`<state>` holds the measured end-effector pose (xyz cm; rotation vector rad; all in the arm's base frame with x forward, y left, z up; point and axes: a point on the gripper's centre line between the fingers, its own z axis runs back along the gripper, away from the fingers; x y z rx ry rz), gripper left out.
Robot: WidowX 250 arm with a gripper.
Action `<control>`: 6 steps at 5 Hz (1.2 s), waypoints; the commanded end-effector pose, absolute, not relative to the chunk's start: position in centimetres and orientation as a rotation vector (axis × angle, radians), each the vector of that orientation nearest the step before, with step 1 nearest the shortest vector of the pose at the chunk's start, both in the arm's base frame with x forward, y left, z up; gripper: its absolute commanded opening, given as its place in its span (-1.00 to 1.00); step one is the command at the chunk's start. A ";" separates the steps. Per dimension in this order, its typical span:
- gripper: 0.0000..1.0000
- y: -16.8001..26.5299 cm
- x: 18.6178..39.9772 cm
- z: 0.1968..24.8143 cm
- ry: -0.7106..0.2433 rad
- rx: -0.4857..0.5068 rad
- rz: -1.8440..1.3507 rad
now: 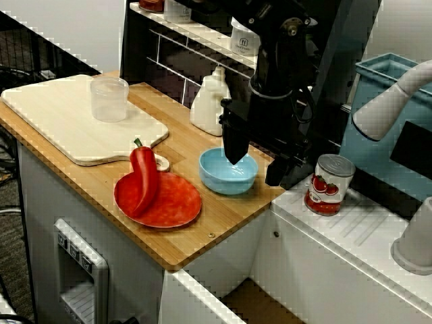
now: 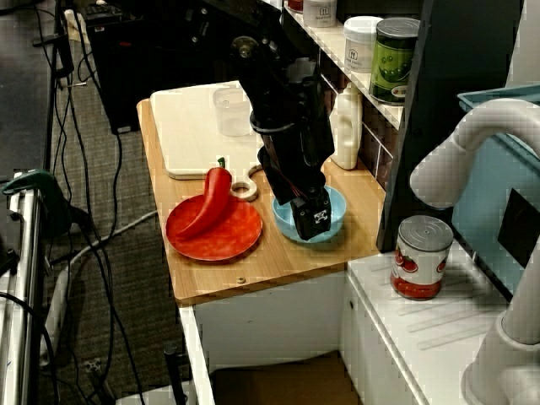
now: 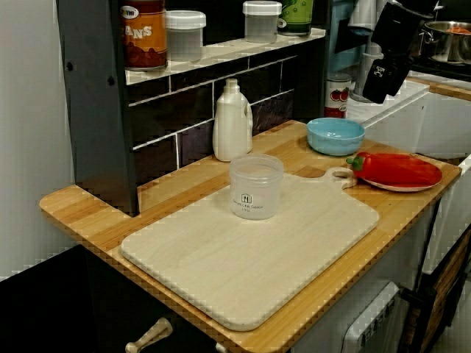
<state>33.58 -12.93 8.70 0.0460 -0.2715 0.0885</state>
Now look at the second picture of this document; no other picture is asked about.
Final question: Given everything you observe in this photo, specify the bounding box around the red toy pepper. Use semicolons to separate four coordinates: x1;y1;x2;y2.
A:
175;156;233;240

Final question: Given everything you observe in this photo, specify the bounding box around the white cable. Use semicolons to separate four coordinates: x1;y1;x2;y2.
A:
40;209;158;368

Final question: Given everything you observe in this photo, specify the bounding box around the tomato can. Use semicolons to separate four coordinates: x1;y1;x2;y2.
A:
390;214;455;301

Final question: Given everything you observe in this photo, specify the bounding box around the teal plastic bin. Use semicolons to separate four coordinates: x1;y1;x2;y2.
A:
451;84;540;296

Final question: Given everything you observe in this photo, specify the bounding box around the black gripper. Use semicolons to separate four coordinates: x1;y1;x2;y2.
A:
257;126;337;243

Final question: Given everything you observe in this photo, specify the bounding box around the black keyboard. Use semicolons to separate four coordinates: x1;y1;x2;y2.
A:
84;3;127;18

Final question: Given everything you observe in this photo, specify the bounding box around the green peas can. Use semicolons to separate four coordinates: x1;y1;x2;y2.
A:
369;17;421;105

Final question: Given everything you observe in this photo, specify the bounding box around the clear plastic jar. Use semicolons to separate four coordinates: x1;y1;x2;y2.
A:
212;86;253;137

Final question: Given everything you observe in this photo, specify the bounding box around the pale wooden cutting board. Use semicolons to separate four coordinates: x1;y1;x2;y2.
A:
149;80;271;202

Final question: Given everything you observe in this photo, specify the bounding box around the grey toy faucet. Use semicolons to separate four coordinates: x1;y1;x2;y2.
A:
409;97;540;405

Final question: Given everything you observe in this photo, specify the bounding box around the black stand pole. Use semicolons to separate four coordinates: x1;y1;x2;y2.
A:
32;0;88;92

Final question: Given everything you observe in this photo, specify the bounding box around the clear jar with white lid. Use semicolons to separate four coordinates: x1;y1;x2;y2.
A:
302;0;338;29
343;15;383;73

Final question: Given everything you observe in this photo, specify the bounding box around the dark grey shelf unit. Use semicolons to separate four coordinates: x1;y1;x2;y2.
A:
278;0;527;254

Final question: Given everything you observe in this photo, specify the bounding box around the green clamp tool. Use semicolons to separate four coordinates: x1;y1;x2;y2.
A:
1;168;73;238

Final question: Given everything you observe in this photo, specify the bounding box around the white toy kitchen cabinet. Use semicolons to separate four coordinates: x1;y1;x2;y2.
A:
177;248;540;405

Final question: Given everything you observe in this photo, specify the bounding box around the light blue bowl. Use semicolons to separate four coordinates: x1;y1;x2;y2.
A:
272;185;348;245

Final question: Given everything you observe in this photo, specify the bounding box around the beige paper tag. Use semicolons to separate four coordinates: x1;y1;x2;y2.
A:
63;8;89;42

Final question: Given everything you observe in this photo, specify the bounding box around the red plate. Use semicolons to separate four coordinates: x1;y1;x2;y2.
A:
165;194;263;262

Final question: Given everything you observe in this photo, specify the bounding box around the aluminium frame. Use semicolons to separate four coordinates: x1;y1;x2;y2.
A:
0;185;46;405

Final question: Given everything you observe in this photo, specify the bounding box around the black stick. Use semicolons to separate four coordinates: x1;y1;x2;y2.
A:
163;343;190;405

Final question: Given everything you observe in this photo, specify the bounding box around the white detergent bottle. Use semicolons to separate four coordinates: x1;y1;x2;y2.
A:
328;82;364;170

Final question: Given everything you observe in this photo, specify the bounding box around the thick black cable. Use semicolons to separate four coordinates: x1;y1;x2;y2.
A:
0;290;60;405

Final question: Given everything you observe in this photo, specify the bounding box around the black computer tower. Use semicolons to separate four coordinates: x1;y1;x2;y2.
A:
86;0;254;136

